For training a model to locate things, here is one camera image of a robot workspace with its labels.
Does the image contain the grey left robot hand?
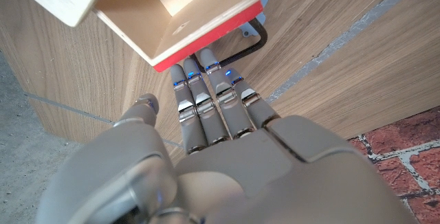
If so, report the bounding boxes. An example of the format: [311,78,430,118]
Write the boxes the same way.
[36,47,419,224]

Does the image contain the wooden drawer with red front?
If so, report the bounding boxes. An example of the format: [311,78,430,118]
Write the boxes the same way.
[92,0,269,73]

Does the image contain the printed brick wall backdrop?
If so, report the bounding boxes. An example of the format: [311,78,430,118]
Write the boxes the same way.
[347,105,440,224]

